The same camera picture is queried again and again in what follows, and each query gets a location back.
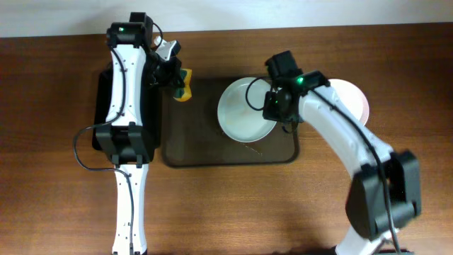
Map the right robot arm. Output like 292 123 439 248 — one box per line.
262 51 422 254

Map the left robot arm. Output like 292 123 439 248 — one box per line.
93 12 192 254

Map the green and yellow sponge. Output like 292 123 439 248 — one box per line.
173 69 193 102

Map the white plate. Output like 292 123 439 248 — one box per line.
329 79 369 125

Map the brown plastic serving tray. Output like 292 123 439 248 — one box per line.
161 77 300 168

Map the black plastic tray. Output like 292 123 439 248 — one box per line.
94 62 162 149

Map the pale blue plate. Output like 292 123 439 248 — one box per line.
217 77 276 143

